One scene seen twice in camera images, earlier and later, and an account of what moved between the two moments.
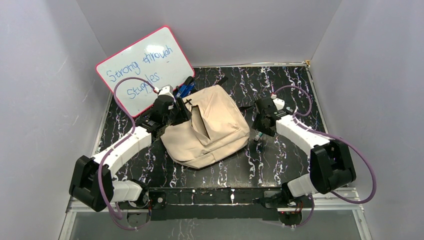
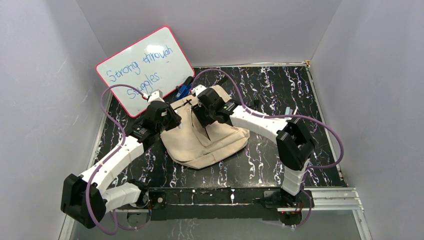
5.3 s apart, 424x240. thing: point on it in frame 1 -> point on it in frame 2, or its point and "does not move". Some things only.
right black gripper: x=257 y=124 -> x=197 y=110
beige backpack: x=217 y=125 does not move
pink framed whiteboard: x=134 y=74 does not move
